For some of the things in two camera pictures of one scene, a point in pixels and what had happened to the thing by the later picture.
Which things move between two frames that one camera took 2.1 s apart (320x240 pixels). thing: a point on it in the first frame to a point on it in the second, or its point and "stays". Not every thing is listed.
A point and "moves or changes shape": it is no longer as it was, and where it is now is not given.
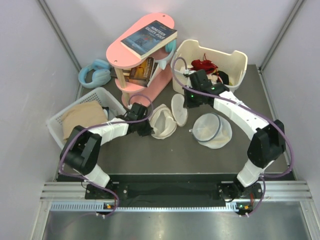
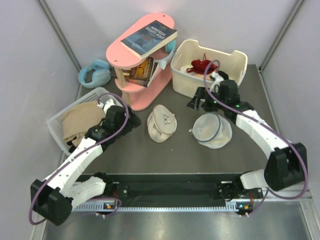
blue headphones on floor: (101, 74) stays
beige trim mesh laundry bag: (164, 121) moves or changes shape
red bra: (205, 65) stays
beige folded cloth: (87, 114) stays
